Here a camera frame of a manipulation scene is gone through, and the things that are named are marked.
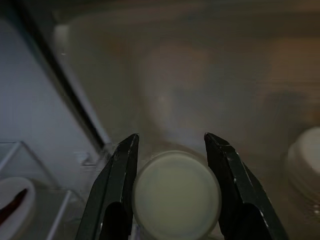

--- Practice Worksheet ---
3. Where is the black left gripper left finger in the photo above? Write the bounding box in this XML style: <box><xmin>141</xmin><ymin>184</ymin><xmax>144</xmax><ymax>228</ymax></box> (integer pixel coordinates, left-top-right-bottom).
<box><xmin>77</xmin><ymin>133</ymin><xmax>140</xmax><ymax>240</ymax></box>

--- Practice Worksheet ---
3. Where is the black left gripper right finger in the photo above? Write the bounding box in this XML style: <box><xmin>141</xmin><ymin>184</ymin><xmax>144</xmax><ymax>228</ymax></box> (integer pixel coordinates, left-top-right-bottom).
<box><xmin>204</xmin><ymin>132</ymin><xmax>291</xmax><ymax>240</ymax></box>

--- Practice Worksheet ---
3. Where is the glass fridge shelf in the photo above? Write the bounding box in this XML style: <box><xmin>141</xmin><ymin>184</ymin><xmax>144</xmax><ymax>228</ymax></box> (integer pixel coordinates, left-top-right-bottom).
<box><xmin>0</xmin><ymin>140</ymin><xmax>86</xmax><ymax>240</ymax></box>

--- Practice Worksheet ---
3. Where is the grey fridge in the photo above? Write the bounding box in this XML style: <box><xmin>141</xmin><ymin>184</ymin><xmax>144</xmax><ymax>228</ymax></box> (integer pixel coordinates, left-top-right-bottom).
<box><xmin>0</xmin><ymin>0</ymin><xmax>108</xmax><ymax>176</ymax></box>

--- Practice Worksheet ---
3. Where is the white bowl red food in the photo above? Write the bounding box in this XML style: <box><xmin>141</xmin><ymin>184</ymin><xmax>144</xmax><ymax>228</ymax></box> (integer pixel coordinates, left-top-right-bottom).
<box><xmin>0</xmin><ymin>176</ymin><xmax>36</xmax><ymax>240</ymax></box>

